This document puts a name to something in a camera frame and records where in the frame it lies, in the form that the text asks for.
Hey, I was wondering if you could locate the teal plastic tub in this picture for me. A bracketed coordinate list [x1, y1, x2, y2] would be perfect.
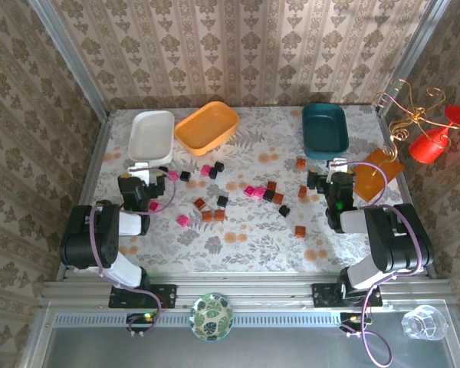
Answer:
[301, 103, 350, 160]

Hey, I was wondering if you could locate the white plastic tub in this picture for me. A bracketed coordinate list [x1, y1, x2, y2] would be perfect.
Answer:
[128, 110, 176, 163]

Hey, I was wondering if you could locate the yellow-orange plastic tub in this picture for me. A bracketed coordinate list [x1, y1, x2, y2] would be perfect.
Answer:
[174, 101, 240, 157]

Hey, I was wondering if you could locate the red plastic goblet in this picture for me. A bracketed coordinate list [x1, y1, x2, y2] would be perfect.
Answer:
[408, 103, 460, 166]

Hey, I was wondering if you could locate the floral tablecloth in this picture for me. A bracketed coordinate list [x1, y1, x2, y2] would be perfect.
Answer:
[74, 106, 425, 274]

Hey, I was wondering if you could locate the small black connector board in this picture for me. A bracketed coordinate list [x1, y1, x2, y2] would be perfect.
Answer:
[126, 312, 157, 338]
[339, 312, 373, 338]

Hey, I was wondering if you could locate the leaf pattern bowl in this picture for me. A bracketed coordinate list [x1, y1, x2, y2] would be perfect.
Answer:
[189, 293, 235, 342]

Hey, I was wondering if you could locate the clear glass cup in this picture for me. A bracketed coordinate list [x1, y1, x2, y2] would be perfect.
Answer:
[400, 304, 448, 342]

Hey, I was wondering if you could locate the gold wire rack orange base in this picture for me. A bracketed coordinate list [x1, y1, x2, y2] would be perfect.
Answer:
[350, 78, 452, 202]

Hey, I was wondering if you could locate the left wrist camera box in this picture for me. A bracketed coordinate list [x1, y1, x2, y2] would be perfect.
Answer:
[127, 163, 155, 182]

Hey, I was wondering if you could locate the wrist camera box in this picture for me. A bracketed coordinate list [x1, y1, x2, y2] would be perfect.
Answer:
[326, 157, 350, 174]
[127, 163, 155, 182]

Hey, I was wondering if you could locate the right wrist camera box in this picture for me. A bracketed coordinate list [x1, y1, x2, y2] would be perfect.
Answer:
[326, 157, 350, 174]

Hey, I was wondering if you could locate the aluminium table side rail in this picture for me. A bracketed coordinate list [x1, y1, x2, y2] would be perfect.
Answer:
[55, 114, 114, 283]
[376, 110, 439, 280]

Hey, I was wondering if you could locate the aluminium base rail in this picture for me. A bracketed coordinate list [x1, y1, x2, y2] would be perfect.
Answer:
[41, 278, 452, 310]

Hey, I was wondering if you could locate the aluminium frame post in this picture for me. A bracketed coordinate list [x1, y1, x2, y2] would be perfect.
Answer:
[375, 0, 455, 116]
[27, 0, 111, 122]

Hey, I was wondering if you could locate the grey slotted cable duct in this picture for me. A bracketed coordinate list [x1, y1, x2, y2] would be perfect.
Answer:
[53, 310, 344, 327]

